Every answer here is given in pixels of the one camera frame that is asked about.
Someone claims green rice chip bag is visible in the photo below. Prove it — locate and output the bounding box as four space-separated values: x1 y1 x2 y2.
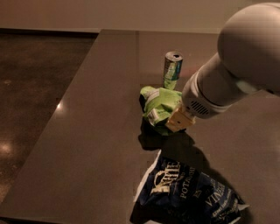
140 86 182 136

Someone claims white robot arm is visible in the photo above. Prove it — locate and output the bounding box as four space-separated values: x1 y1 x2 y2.
166 3 280 132

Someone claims redbull can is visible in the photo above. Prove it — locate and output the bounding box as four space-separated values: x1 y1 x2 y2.
163 52 183 90

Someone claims dark blue potato chip bag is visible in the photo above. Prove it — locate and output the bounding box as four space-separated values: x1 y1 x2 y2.
134 154 248 224

